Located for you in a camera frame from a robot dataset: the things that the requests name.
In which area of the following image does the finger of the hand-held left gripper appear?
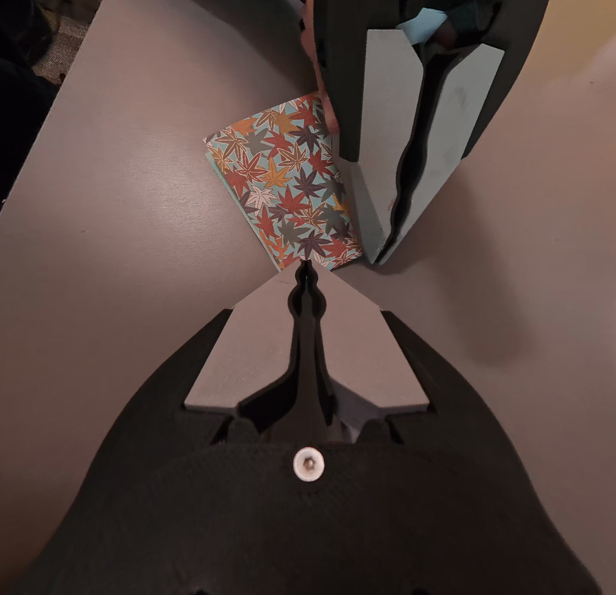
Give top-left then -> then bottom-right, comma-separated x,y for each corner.
378,43 -> 506,266
347,28 -> 436,265

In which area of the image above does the leaf patterned origami paper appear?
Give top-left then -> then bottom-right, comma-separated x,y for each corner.
204,93 -> 363,272

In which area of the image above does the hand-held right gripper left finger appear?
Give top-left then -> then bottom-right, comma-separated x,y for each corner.
184,260 -> 309,420

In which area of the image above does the person's left hand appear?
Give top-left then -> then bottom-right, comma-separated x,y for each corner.
296,0 -> 341,135

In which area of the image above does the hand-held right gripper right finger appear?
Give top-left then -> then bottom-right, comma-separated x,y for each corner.
304,259 -> 430,427

